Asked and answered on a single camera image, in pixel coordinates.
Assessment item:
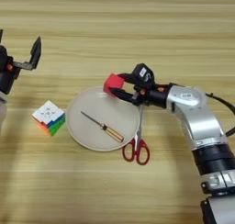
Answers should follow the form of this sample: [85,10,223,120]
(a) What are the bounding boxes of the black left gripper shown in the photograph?
[0,28,42,95]

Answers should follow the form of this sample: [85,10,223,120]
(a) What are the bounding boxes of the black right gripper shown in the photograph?
[109,73,171,108]

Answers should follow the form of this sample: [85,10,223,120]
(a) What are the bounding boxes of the red cube block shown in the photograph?
[103,73,126,97]

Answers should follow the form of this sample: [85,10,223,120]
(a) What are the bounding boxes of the multicolour puzzle cube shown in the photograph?
[31,100,66,137]

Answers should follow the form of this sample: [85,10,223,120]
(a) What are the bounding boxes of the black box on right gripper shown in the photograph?
[131,62,155,90]

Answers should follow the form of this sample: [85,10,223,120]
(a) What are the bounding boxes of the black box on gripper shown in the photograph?
[131,62,155,90]
[0,45,8,65]

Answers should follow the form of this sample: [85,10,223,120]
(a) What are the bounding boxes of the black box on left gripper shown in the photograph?
[0,45,8,65]

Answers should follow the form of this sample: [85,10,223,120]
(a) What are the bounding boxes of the round beige plate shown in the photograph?
[65,86,140,152]

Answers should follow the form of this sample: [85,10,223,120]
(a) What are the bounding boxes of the screwdriver with amber handle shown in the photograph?
[80,110,125,143]

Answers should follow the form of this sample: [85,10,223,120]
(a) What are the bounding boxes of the red handled scissors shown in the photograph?
[122,104,151,166]

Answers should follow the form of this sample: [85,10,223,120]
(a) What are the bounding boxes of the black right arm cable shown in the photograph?
[206,93,235,138]

